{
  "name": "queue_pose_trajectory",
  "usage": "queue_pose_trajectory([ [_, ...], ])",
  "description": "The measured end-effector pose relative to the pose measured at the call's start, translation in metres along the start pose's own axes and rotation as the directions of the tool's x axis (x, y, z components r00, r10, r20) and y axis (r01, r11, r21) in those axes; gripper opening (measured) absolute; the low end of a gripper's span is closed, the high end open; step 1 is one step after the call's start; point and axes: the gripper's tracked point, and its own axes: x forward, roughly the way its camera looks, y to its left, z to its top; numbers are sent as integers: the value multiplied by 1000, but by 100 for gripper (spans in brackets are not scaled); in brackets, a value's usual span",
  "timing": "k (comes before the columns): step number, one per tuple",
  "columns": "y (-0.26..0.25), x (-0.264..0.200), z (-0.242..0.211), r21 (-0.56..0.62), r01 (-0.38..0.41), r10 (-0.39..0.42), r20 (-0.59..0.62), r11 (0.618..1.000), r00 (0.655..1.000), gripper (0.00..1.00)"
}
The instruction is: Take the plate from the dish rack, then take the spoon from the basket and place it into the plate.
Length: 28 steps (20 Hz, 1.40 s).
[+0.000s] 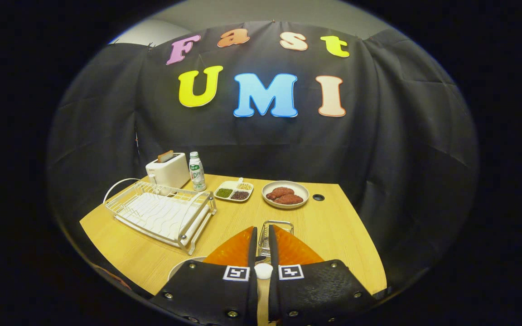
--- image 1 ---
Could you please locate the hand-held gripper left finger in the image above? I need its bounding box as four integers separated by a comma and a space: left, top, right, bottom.
150, 226, 259, 326

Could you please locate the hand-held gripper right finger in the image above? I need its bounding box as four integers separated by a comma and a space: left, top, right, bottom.
268, 224, 379, 326

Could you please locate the striped handle spoon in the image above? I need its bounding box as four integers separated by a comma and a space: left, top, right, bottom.
254, 256, 274, 326

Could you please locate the wire metal basket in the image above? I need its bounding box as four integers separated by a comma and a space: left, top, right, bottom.
257, 220, 295, 259

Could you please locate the white dish rack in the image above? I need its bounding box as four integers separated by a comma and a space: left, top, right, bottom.
103, 178, 218, 256

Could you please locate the beige round plate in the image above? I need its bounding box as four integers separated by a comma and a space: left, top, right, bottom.
168, 256, 207, 281

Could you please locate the divided dish with beans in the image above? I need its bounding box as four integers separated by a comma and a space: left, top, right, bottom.
213, 180, 254, 203

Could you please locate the beige plate with meat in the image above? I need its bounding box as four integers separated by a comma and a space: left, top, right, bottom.
261, 180, 310, 210

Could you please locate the red meat piece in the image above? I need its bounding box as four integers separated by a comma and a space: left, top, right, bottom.
266, 187, 295, 201
275, 194, 304, 206

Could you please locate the white green label bottle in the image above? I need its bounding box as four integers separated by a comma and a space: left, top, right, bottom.
188, 151, 207, 192

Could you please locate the white drip tray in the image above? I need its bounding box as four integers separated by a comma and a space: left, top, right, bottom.
115, 192, 209, 247

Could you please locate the white toaster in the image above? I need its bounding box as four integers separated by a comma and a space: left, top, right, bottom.
145, 153, 191, 190

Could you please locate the black backdrop cloth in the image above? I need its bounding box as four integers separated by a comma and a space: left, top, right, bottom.
46, 20, 479, 299

